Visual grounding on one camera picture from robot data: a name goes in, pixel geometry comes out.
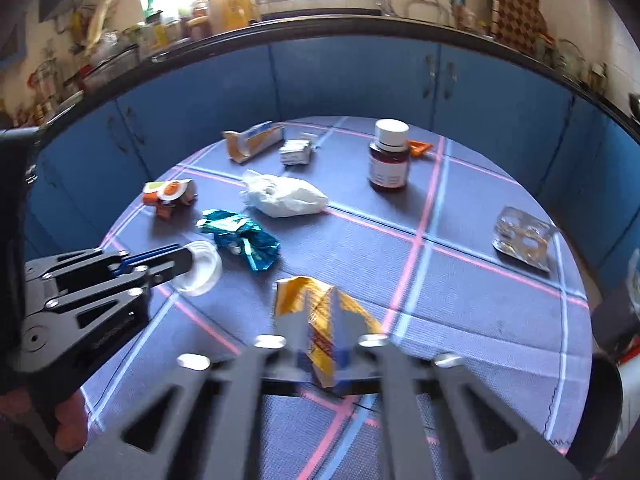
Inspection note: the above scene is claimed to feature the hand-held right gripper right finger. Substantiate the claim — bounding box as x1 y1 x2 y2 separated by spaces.
349 334 583 480

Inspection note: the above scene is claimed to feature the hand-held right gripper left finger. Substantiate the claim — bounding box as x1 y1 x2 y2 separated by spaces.
57 335 302 480

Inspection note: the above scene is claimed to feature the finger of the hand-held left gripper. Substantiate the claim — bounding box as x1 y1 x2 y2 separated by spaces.
9 251 196 382
25 243 183 297

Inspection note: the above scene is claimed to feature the white round plastic lid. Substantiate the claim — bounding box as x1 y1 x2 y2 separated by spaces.
171 240 224 297

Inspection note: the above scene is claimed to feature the torn yellow and white carton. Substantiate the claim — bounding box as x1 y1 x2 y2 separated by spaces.
273 275 385 389

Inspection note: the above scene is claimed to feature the crushed orange small carton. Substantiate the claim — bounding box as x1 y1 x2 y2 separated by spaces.
142 178 199 221

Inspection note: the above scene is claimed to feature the teal foil wrapper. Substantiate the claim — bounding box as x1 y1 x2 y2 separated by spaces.
195 208 282 274

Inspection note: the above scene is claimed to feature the white plastic bag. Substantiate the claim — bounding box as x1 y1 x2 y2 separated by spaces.
241 169 330 219

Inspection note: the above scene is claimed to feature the white medicine box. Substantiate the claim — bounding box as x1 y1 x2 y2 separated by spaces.
221 120 286 164

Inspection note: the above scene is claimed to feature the silver foil packet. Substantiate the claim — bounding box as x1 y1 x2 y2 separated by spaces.
278 133 318 167

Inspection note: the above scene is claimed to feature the silver blister pack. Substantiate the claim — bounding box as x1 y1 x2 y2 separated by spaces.
492 205 559 274

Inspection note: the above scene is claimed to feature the brown medicine bottle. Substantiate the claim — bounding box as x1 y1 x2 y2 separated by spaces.
368 118 411 192

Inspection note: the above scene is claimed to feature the orange peel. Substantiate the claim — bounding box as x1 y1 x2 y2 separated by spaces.
407 139 434 162

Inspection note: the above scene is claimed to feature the person's left hand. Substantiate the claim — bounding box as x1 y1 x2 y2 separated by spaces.
54 391 89 454

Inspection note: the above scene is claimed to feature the blue cabinet door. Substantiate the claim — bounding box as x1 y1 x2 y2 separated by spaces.
116 42 282 181
37 100 151 241
270 34 443 126
535 91 640 281
434 42 576 186

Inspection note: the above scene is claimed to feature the pan with glass lid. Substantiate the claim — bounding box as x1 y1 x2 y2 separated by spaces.
81 42 142 94

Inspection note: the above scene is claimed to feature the brown lidded jar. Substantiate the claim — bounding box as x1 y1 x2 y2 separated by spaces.
187 0 212 40

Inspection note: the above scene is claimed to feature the yellow bottle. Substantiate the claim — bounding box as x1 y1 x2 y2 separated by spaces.
222 0 252 32

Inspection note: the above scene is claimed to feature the black countertop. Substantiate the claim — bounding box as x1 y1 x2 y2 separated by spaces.
0 12 640 153

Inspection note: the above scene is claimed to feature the metal faucet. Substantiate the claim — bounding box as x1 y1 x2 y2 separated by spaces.
404 0 452 27

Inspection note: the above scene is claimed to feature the glass pot lid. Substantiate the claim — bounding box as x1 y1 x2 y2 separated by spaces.
556 37 584 84

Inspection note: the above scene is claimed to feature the checkered cutting board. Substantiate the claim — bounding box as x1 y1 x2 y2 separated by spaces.
492 0 549 44

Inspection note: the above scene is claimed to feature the metal cabinet handle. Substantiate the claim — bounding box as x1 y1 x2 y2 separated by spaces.
106 115 126 157
122 104 147 142
424 55 440 100
442 62 459 102

